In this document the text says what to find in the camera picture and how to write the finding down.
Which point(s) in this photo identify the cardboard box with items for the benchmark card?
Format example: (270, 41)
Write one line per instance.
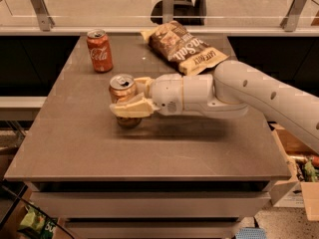
(302, 189)

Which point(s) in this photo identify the green snack bag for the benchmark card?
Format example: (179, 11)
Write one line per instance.
(36, 225)

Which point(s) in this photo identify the middle metal railing bracket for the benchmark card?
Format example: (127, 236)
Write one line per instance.
(167, 10)

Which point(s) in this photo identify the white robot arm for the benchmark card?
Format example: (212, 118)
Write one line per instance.
(227, 93)

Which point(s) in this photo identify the grey drawer cabinet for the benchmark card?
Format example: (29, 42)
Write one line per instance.
(151, 215)

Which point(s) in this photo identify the red Coca-Cola can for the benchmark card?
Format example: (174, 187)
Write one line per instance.
(100, 50)

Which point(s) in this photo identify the black office chair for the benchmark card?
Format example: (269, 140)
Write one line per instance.
(189, 12)

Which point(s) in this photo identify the left metal railing bracket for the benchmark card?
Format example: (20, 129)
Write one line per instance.
(45, 21)

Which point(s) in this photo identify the brown chip bag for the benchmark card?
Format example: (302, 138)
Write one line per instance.
(189, 54)

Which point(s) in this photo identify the right metal railing bracket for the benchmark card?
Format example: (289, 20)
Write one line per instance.
(290, 21)

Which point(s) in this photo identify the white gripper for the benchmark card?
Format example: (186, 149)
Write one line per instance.
(166, 94)

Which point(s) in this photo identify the metal railing bracket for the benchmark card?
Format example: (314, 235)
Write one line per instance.
(167, 10)
(45, 21)
(290, 21)

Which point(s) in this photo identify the orange LaCroix can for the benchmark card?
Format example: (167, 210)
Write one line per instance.
(122, 88)

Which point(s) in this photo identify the blue mesh object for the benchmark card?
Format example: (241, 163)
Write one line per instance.
(250, 233)

